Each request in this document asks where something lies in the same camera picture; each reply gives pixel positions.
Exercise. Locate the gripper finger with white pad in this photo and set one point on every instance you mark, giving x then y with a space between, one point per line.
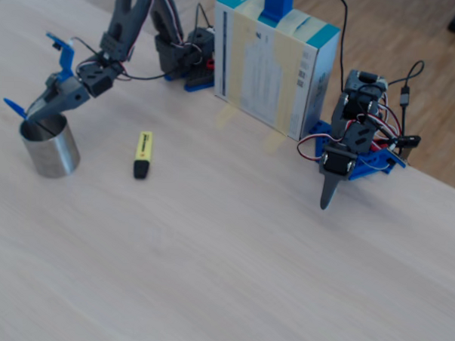
62 101
54 83

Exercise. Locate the grey pointed bare gripper finger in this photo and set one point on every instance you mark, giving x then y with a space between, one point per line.
329 190

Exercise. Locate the gripper body without camera mount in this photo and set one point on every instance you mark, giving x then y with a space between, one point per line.
338 163

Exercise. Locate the gripper body with camera mount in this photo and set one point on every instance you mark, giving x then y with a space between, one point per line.
61 96

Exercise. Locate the blue ballpoint pen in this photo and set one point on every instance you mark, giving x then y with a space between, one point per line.
15 107

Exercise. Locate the silver metal cup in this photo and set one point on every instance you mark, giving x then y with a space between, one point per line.
54 155

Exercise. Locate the yellow masking tape strip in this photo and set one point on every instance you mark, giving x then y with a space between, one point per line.
274 142
225 117

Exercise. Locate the black plug connector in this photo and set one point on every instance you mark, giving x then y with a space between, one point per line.
408 141

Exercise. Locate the yellow highlighter black cap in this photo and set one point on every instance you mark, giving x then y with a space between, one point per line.
143 148

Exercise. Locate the small red connector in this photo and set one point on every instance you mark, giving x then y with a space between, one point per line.
209 63

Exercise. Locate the white teal cardboard box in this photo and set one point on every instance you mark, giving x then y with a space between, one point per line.
262 66

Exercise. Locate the blue camera mount bracket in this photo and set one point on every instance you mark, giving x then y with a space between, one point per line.
66 61

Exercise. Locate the large blue arm base plate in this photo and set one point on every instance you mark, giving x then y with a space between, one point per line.
371 161

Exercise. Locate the grey robot arm without camera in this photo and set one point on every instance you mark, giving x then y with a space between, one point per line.
359 136

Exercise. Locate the small camera circuit board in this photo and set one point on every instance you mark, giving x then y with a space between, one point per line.
59 45

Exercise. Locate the grey robot arm carrying camera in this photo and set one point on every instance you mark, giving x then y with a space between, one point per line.
122 18

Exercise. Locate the small blue arm base plate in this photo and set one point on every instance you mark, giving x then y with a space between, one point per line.
197 87

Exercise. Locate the blue camera post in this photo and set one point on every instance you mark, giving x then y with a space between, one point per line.
276 6

